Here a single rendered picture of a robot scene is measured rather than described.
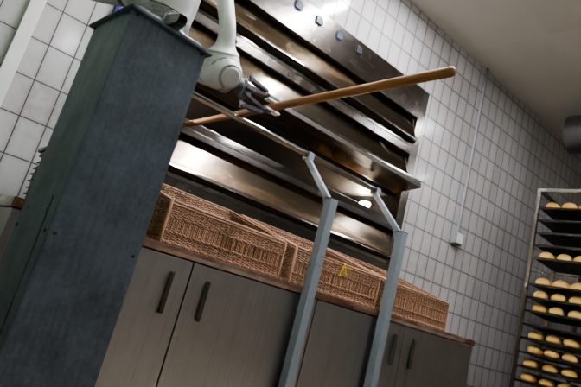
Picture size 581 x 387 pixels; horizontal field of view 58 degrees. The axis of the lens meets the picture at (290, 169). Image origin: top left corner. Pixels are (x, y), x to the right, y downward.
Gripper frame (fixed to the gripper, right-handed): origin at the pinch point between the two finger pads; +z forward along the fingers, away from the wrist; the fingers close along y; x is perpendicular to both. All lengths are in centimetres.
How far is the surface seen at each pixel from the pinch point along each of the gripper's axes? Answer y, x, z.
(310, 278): 58, 3, 37
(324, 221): 34, 3, 37
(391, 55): -96, -56, 112
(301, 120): -20, -42, 46
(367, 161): -20, -44, 101
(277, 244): 48, -7, 25
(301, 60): -57, -55, 45
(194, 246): 59, -6, -11
